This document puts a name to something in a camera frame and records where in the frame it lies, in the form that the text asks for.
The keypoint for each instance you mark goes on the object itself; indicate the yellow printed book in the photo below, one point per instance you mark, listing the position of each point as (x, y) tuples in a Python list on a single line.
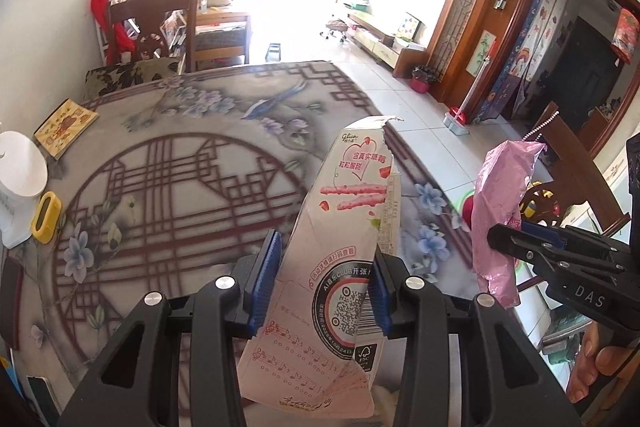
[(65, 127)]

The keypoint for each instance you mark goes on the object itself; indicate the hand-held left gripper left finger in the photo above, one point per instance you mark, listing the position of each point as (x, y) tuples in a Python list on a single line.
[(265, 277)]

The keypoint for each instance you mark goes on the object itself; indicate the yellow plastic holder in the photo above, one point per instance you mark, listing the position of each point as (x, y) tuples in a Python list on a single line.
[(36, 232)]

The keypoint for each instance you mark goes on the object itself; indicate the television cabinet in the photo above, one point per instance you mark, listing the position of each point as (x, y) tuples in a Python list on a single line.
[(380, 42)]

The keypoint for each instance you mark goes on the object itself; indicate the bamboo wall scroll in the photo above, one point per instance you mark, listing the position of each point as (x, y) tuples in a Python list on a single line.
[(482, 54)]

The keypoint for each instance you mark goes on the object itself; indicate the rolling stool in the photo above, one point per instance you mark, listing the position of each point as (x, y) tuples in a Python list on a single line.
[(336, 26)]

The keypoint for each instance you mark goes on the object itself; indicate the carved wooden chair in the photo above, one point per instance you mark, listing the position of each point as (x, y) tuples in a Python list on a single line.
[(575, 162)]

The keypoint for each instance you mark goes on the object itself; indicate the broom with dustpan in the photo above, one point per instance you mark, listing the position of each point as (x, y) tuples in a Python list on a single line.
[(455, 122)]

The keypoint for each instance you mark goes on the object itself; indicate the red green round stool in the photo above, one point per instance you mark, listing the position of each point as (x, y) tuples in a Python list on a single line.
[(467, 207)]

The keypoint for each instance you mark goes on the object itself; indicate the red trash bin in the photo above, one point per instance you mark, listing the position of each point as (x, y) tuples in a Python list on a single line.
[(422, 86)]

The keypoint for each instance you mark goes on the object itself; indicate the floral seat cushion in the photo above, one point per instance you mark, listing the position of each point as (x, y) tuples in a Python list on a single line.
[(130, 74)]

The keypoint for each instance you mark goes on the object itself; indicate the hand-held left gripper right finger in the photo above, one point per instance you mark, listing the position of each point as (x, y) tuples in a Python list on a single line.
[(379, 297)]

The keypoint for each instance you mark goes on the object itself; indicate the dark entrance door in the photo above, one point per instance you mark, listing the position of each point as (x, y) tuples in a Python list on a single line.
[(585, 67)]

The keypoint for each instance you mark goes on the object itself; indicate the small black stool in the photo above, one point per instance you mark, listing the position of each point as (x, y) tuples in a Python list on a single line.
[(273, 45)]

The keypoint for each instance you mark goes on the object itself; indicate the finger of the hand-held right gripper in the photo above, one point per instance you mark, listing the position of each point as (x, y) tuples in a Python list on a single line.
[(542, 227), (525, 244)]

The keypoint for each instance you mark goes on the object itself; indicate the red cloth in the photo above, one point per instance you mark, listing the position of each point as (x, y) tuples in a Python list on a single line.
[(100, 2)]

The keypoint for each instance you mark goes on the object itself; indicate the colourful puzzle picture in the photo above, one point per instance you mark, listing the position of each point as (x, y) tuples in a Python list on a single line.
[(410, 27)]

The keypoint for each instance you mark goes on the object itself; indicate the red door ornament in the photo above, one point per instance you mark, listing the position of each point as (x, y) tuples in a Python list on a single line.
[(627, 37)]

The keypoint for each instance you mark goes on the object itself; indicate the pink white snack box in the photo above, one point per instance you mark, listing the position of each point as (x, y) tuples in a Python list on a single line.
[(350, 187)]

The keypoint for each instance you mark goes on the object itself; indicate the dark flat object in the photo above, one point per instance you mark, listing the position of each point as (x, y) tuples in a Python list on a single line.
[(12, 297)]

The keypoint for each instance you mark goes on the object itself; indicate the pink foil wrapper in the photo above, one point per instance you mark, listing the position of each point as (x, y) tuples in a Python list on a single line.
[(500, 187)]

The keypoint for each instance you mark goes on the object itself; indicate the printed door curtain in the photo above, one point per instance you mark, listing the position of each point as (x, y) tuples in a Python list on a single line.
[(505, 92)]

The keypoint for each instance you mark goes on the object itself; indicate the person's right hand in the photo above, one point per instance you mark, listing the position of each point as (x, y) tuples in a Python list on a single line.
[(607, 359)]

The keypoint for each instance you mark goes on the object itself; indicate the wooden sofa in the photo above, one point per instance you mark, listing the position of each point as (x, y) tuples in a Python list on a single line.
[(220, 39)]

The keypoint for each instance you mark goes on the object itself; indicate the wooden dining chair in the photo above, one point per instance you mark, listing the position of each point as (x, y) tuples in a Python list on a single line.
[(150, 2)]

